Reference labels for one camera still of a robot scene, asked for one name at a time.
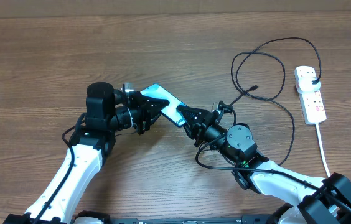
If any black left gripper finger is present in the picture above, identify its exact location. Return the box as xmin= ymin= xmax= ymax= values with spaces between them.
xmin=149 ymin=110 xmax=161 ymax=124
xmin=143 ymin=95 xmax=169 ymax=109

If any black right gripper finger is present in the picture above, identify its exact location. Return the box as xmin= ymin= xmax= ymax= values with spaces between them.
xmin=183 ymin=124 xmax=195 ymax=139
xmin=177 ymin=105 xmax=207 ymax=124

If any blue Samsung Galaxy smartphone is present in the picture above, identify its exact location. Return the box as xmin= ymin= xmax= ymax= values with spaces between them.
xmin=141 ymin=83 xmax=185 ymax=127

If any black charger cable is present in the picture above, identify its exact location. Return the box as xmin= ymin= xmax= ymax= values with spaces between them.
xmin=229 ymin=37 xmax=322 ymax=166

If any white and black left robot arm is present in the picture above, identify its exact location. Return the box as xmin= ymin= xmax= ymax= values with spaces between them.
xmin=5 ymin=82 xmax=172 ymax=224

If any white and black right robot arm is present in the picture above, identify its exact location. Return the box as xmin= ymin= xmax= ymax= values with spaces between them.
xmin=177 ymin=105 xmax=351 ymax=223

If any white charger plug adapter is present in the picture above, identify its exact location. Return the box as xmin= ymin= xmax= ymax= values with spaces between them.
xmin=296 ymin=74 xmax=321 ymax=94

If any white power strip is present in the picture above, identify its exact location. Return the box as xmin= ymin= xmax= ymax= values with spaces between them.
xmin=294 ymin=65 xmax=327 ymax=125

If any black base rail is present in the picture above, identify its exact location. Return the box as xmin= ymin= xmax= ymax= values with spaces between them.
xmin=109 ymin=215 xmax=270 ymax=224

